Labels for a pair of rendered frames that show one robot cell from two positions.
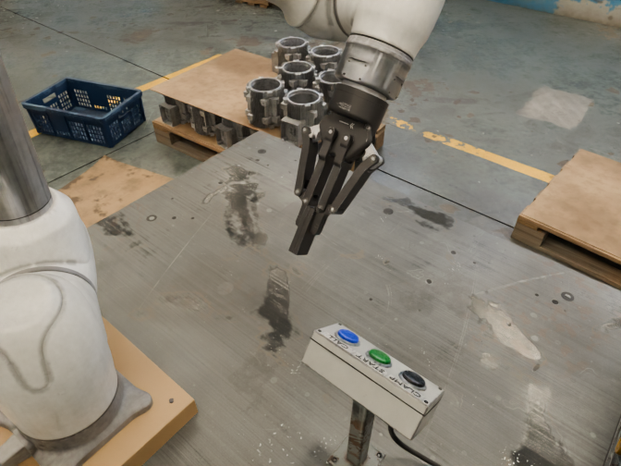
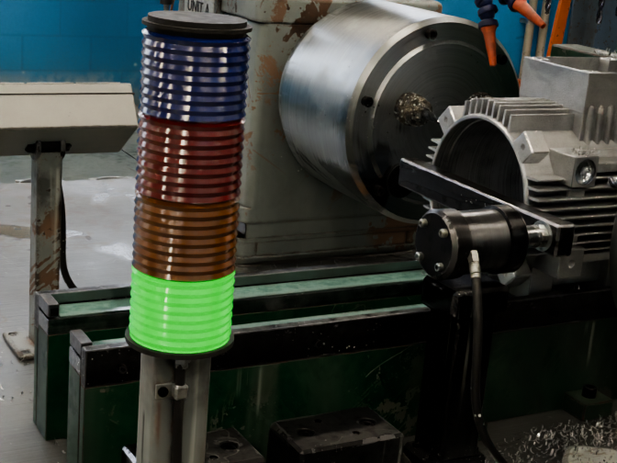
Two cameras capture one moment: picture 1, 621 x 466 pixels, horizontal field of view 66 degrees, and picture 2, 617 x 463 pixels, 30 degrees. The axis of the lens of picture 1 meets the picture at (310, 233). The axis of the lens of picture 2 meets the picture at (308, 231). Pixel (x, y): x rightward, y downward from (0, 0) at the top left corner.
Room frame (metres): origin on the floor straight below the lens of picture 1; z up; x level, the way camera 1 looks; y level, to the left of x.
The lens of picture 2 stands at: (-0.33, 0.90, 1.29)
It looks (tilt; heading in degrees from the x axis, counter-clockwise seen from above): 16 degrees down; 291
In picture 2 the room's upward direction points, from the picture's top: 5 degrees clockwise
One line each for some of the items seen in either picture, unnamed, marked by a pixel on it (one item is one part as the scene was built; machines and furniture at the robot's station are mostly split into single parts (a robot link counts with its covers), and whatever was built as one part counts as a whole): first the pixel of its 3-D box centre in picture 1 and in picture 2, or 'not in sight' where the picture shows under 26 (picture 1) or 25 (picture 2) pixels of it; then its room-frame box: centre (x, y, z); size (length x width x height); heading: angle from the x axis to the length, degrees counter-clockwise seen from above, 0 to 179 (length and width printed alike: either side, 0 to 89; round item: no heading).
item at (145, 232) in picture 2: not in sight; (185, 229); (-0.04, 0.33, 1.10); 0.06 x 0.06 x 0.04
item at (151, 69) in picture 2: not in sight; (194, 73); (-0.04, 0.33, 1.19); 0.06 x 0.06 x 0.04
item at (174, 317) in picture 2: not in sight; (181, 302); (-0.04, 0.33, 1.05); 0.06 x 0.06 x 0.04
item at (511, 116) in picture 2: not in sight; (552, 189); (-0.15, -0.27, 1.02); 0.20 x 0.19 x 0.19; 51
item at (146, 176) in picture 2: not in sight; (190, 152); (-0.04, 0.33, 1.14); 0.06 x 0.06 x 0.04
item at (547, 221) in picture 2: not in sight; (476, 202); (-0.10, -0.17, 1.01); 0.26 x 0.04 x 0.03; 141
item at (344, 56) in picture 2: not in sight; (375, 100); (0.12, -0.50, 1.04); 0.37 x 0.25 x 0.25; 141
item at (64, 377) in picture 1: (42, 345); not in sight; (0.40, 0.39, 1.02); 0.18 x 0.16 x 0.22; 24
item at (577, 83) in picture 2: not in sight; (595, 99); (-0.18, -0.31, 1.11); 0.12 x 0.11 x 0.07; 51
